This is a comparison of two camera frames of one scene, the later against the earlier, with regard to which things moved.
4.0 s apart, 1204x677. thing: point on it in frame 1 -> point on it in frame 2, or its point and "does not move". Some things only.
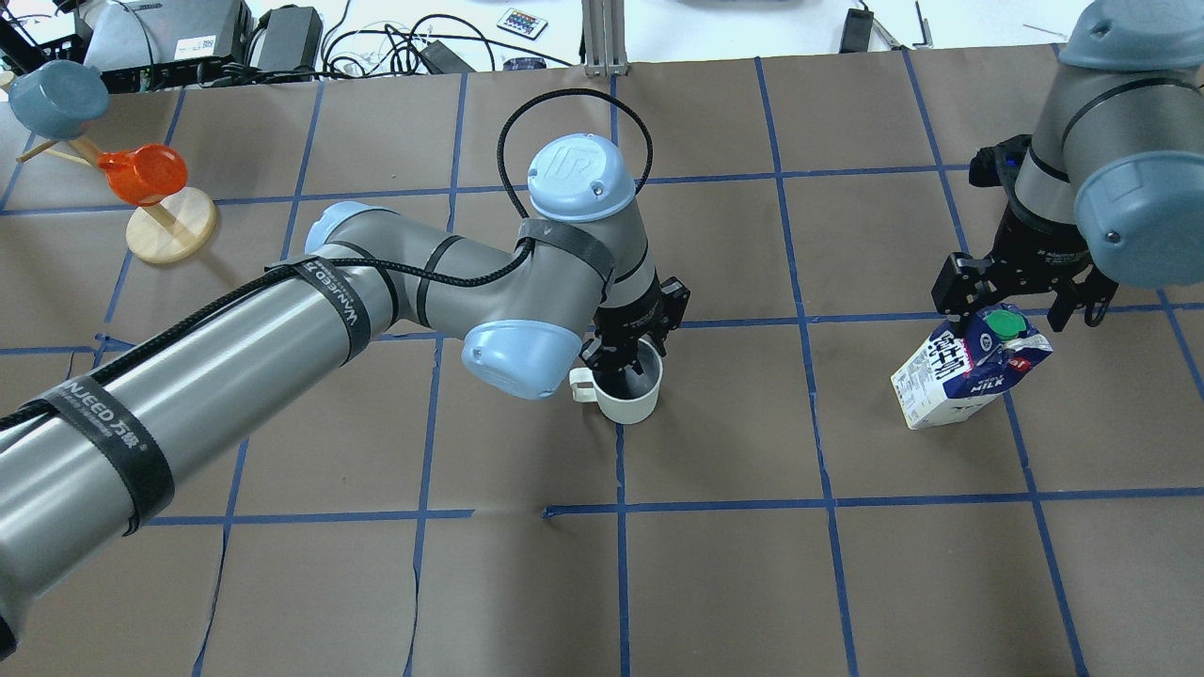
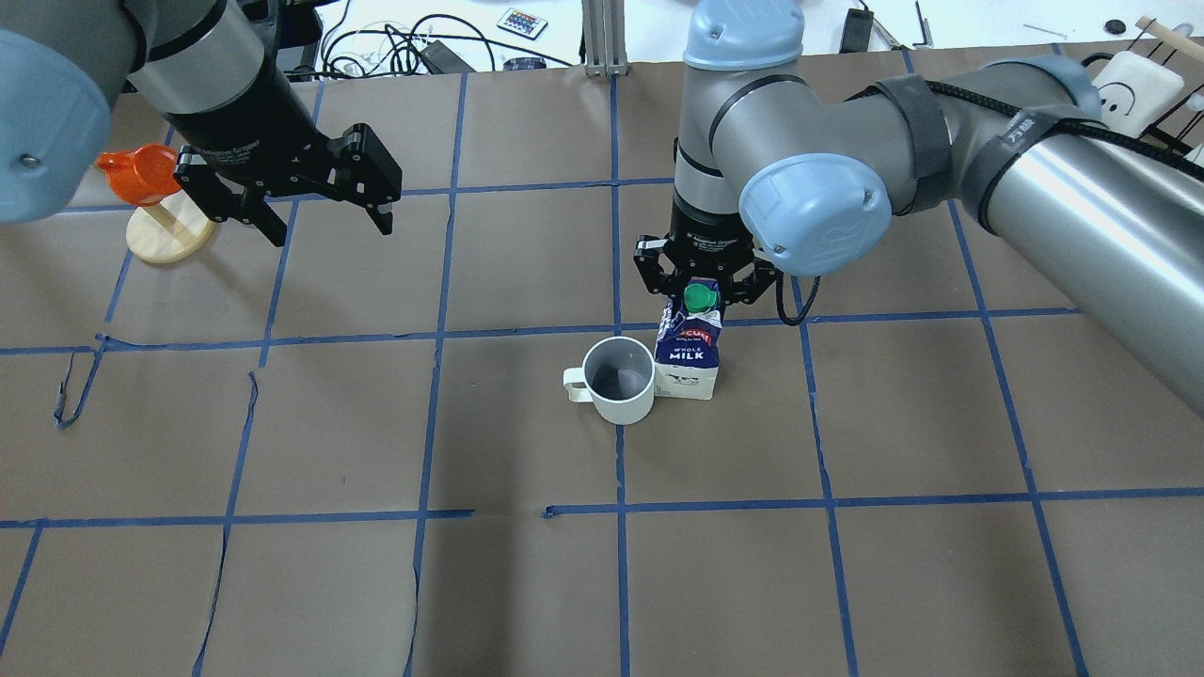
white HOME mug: [644, 387] does not move
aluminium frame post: [606, 41] does not move
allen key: [922, 26] does not move
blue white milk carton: [948, 374] -> [688, 354]
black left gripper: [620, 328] -> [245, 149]
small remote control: [522, 23] does not move
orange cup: [145, 175] does not move
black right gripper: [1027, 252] -> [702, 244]
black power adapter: [858, 23] does not move
